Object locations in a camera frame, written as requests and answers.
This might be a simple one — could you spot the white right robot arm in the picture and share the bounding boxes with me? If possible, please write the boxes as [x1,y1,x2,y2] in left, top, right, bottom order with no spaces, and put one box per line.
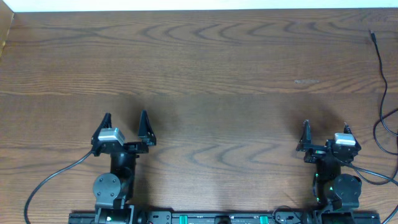
[296,120,362,224]

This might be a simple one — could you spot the black right camera cable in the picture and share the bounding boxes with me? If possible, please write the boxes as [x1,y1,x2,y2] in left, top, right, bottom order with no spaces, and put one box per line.
[338,157,398,224]

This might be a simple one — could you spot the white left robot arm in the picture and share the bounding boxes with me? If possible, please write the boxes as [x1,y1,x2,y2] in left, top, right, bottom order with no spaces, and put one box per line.
[91,110,157,224]

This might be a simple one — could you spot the black left camera cable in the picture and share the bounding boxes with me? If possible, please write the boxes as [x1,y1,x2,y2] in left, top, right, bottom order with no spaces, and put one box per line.
[23,149,96,224]

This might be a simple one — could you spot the black camera cable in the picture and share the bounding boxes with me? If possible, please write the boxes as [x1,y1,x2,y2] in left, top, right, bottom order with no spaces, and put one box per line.
[23,149,96,224]
[338,157,398,224]

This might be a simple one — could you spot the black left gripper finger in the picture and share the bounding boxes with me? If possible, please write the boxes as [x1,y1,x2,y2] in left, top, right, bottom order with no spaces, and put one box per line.
[92,113,112,142]
[138,110,157,146]

